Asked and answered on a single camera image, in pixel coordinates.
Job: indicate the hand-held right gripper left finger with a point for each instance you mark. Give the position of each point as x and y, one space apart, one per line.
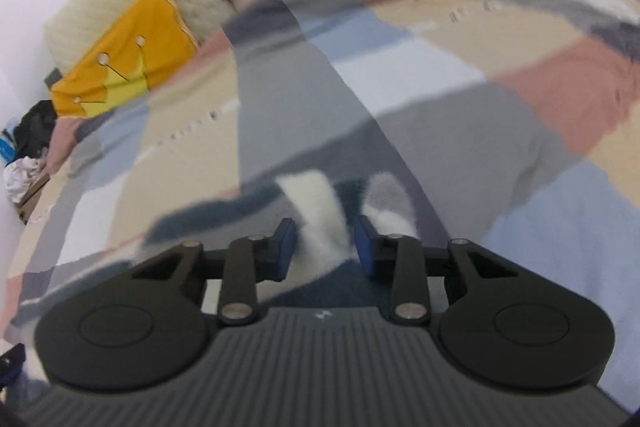
286 247

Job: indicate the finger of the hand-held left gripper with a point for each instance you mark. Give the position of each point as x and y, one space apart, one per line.
12 362

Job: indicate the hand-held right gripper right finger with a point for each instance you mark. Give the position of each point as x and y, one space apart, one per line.
365 247

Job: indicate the cream striped sweater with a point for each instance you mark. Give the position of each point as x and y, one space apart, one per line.
320 217

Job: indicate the black clothes pile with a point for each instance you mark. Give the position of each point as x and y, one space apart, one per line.
35 127

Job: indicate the white crumpled cloth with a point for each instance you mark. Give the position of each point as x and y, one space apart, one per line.
20 177

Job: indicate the blue packet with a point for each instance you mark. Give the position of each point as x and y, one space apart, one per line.
7 147

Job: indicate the patchwork blanket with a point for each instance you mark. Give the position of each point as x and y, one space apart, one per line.
500 57

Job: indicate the yellow crown pillow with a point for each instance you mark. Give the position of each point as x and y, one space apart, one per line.
135 22

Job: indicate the dark grey wall plate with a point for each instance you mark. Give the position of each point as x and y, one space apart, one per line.
52 78

